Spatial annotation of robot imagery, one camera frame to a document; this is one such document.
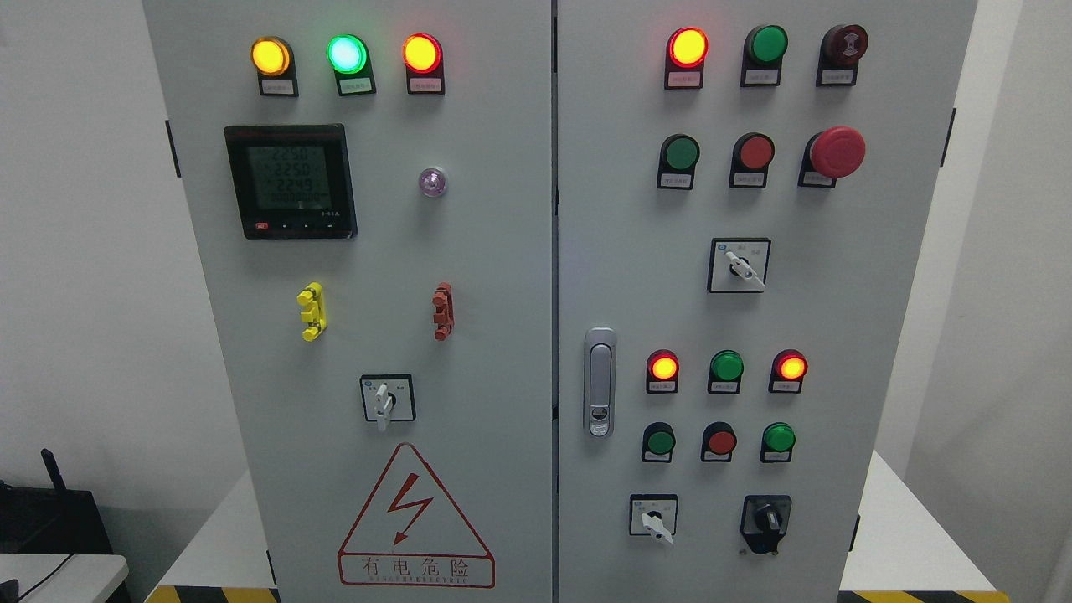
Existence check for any red emergency stop button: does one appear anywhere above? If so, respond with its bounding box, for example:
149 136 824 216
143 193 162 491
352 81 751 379
796 126 868 188

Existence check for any grey cabinet door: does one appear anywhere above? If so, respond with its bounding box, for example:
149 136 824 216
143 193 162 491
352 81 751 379
559 1 977 602
144 1 553 602

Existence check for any red terminal connector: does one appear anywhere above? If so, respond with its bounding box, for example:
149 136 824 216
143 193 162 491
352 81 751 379
431 281 455 341

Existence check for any red electric warning sticker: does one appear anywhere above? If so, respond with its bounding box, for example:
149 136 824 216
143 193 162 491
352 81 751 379
337 442 495 589

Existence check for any red lit indicator top right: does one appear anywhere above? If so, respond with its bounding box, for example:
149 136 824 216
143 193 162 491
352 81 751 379
662 27 709 90

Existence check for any red lit indicator lower left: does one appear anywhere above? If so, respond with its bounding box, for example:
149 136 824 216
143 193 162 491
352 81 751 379
646 348 680 394

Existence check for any yellow terminal connector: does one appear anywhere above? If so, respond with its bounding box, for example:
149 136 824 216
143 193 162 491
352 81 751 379
296 281 327 341

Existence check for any green indicator lower middle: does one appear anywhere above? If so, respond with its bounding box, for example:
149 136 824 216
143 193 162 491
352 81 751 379
708 350 745 394

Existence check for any black rotary switch bottom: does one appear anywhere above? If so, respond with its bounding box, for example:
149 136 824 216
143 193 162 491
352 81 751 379
740 495 792 556

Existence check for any green lit indicator light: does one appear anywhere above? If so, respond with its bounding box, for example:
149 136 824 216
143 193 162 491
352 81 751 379
326 34 376 95

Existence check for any black digital power meter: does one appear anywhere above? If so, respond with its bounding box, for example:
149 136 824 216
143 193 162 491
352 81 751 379
224 123 358 240

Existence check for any red push button lower middle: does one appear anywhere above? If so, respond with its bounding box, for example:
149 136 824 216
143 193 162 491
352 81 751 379
699 421 738 462

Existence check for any grey left cabinet door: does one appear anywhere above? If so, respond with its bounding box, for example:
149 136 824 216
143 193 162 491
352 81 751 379
144 1 553 602

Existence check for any silver door lock handle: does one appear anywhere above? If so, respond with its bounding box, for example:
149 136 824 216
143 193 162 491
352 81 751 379
585 326 617 436

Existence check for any green push button top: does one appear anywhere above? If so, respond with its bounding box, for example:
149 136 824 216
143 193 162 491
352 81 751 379
740 24 788 87

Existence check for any green push button second row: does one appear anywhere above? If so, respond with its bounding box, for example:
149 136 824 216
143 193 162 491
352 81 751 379
656 134 700 190

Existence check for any green push button lower right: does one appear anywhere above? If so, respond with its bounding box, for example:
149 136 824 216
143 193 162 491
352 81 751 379
760 421 796 464

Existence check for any green push button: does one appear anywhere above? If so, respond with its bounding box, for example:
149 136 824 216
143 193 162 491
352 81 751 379
641 421 678 464
760 421 796 464
740 24 788 87

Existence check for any yellow indicator light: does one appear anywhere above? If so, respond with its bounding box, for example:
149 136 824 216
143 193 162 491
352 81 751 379
251 36 299 98

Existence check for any grey right cabinet door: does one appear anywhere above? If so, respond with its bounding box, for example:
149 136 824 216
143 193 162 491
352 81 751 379
559 1 977 602

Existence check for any green push button lower left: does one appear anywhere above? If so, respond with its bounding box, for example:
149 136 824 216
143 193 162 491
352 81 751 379
641 421 678 464

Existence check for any black device with antenna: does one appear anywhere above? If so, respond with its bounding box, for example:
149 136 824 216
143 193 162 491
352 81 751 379
1 448 111 554

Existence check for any white cabinet platform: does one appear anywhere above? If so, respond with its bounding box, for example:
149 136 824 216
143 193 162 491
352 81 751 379
148 455 1008 602

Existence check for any red lit indicator lower right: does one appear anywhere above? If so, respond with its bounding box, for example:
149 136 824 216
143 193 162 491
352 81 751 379
766 348 809 394

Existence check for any white rotary light switch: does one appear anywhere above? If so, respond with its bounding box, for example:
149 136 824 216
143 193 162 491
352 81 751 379
359 374 416 432

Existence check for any white rotary switch upper right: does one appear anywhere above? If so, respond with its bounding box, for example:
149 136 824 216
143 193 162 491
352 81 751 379
708 238 772 293

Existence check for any clear round lamp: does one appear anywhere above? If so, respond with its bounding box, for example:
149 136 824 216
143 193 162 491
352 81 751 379
418 167 448 198

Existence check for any red push button second row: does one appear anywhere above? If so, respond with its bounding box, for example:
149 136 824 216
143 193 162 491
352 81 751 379
729 132 775 188

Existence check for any dark red buzzer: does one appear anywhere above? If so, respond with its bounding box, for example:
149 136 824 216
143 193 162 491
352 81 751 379
816 24 869 87

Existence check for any white side table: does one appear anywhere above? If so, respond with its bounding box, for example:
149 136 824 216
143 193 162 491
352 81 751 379
1 554 129 602

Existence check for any red lit indicator light left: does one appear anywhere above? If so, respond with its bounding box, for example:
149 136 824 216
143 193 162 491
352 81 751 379
402 32 445 95

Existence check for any white rotary switch bottom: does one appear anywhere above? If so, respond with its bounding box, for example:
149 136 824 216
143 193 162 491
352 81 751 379
629 492 680 546

